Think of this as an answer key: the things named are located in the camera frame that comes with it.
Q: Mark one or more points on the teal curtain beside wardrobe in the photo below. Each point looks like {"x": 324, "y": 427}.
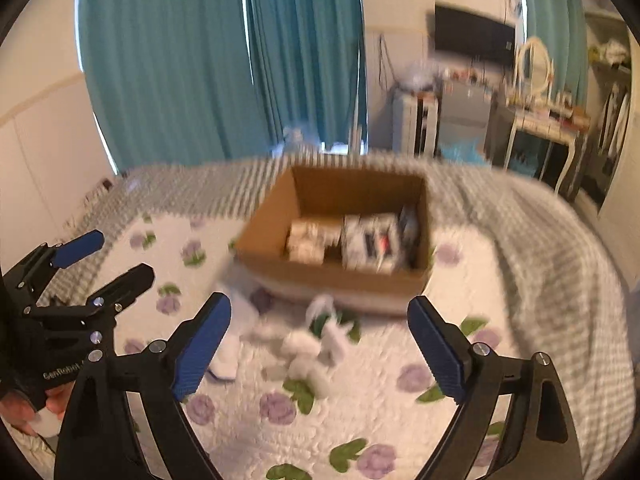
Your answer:
{"x": 555, "y": 10}

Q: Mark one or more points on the brown cardboard box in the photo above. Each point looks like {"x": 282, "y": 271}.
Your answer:
{"x": 325, "y": 280}

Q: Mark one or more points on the white sock with dark trim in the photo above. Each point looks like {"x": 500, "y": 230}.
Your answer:
{"x": 235, "y": 345}

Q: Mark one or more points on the white oval vanity mirror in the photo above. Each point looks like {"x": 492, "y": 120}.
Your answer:
{"x": 534, "y": 67}

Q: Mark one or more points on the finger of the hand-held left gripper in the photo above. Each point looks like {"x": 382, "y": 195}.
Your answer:
{"x": 77, "y": 250}
{"x": 125, "y": 285}

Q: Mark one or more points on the white fluffy sock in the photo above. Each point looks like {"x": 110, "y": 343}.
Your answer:
{"x": 334, "y": 340}
{"x": 306, "y": 365}

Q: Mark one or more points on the white slatted cabinet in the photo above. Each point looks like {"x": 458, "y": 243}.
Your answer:
{"x": 412, "y": 120}

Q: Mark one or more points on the white and black printed cloth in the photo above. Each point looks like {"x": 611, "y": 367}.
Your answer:
{"x": 367, "y": 242}

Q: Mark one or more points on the beige folded cloth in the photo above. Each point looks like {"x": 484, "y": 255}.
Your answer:
{"x": 306, "y": 241}

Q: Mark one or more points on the narrow teal curtain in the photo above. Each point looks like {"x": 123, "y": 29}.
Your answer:
{"x": 310, "y": 50}

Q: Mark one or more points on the white floral quilt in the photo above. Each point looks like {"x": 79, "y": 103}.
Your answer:
{"x": 350, "y": 420}

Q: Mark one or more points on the open wardrobe with clothes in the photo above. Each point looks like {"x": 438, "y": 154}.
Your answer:
{"x": 612, "y": 110}

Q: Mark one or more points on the grey mini fridge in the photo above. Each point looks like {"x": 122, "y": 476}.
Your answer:
{"x": 465, "y": 115}

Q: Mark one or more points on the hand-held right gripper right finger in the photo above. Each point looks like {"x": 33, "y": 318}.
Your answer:
{"x": 440, "y": 355}

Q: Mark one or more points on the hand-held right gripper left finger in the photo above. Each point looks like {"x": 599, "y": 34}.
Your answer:
{"x": 200, "y": 352}

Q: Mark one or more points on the white dressing table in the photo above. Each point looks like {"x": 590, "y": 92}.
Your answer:
{"x": 545, "y": 120}

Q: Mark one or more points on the white plastic bag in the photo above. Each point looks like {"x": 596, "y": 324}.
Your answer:
{"x": 417, "y": 76}

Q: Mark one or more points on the wide teal curtain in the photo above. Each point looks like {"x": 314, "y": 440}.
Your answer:
{"x": 165, "y": 60}

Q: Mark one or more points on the person's left hand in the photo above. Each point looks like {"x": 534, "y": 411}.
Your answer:
{"x": 20, "y": 412}

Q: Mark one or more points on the dark folded cloth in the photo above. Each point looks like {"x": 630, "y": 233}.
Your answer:
{"x": 410, "y": 235}

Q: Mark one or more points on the black wall television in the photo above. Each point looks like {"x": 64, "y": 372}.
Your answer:
{"x": 472, "y": 35}

